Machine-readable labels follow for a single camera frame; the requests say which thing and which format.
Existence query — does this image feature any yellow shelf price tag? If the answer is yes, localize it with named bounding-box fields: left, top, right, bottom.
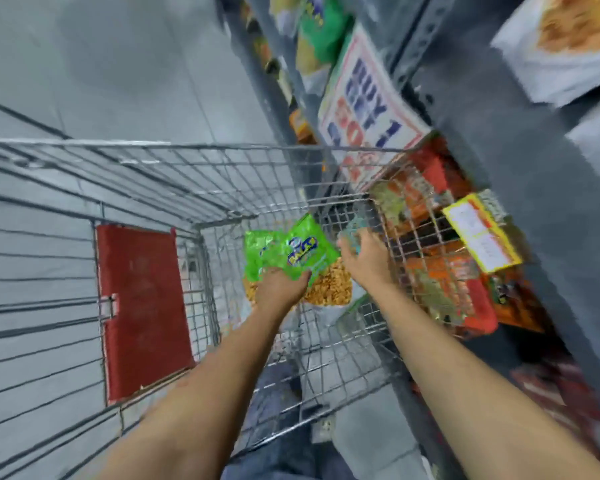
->
left=442, top=193, right=523, bottom=274

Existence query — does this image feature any person's left hand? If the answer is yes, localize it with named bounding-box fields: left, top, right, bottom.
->
left=256, top=267, right=313, bottom=316

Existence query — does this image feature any small teal snack packet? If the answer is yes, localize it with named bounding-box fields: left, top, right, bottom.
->
left=340, top=215, right=371, bottom=254

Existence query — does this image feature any row of green shelf packets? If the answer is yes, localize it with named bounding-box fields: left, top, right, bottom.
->
left=270, top=0, right=354, bottom=95

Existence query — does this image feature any white promotional sign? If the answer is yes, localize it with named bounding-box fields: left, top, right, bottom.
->
left=318, top=25, right=433, bottom=191

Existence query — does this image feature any row of orange snack packets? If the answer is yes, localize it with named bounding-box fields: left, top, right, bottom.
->
left=370, top=135, right=546, bottom=340

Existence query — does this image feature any red cart seat flap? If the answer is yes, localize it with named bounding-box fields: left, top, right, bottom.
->
left=95, top=225, right=197, bottom=403

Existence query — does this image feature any grey metal shelf rack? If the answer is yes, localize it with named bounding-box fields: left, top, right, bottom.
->
left=215, top=0, right=600, bottom=480

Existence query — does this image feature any person's right hand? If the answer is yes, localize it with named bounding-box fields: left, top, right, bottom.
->
left=337, top=230, right=396, bottom=292

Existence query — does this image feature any person's right forearm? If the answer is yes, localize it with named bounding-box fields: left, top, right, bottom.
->
left=372, top=282, right=600, bottom=480

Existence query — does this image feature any white snack bag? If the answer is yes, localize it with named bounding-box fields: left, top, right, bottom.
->
left=491, top=0, right=600, bottom=108
left=565, top=95, right=600, bottom=201

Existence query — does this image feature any person's blue jeans leg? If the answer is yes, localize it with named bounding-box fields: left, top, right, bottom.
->
left=234, top=360, right=363, bottom=480

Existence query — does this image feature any green snack packet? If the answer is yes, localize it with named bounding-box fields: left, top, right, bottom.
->
left=243, top=213, right=353, bottom=308

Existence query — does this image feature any metal wire shopping cart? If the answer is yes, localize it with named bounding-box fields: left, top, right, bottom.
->
left=0, top=137, right=480, bottom=480

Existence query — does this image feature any row of red snack packets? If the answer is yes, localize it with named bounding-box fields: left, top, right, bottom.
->
left=510, top=352, right=600, bottom=463

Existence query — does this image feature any person's left forearm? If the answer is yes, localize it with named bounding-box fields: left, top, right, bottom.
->
left=94, top=307, right=287, bottom=480

